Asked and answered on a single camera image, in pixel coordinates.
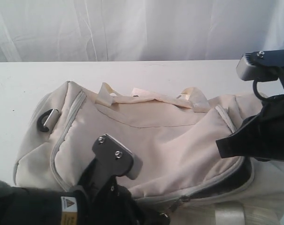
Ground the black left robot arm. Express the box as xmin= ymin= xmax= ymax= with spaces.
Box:
xmin=0 ymin=160 xmax=170 ymax=225

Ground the beige canvas duffel bag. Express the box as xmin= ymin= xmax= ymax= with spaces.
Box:
xmin=14 ymin=82 xmax=284 ymax=225

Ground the white backdrop curtain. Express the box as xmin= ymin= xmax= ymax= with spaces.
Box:
xmin=0 ymin=0 xmax=284 ymax=62

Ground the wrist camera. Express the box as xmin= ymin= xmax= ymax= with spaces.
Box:
xmin=236 ymin=49 xmax=284 ymax=82
xmin=92 ymin=134 xmax=143 ymax=180

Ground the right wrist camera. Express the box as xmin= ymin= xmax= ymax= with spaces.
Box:
xmin=236 ymin=49 xmax=284 ymax=82

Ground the black camera cable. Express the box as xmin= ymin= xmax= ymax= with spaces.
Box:
xmin=252 ymin=78 xmax=269 ymax=101

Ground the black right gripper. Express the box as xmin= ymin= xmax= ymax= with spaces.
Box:
xmin=216 ymin=95 xmax=284 ymax=162

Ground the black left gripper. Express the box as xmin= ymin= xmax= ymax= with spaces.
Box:
xmin=78 ymin=159 xmax=170 ymax=225

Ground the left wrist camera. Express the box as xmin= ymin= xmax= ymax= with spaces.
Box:
xmin=92 ymin=134 xmax=143 ymax=180

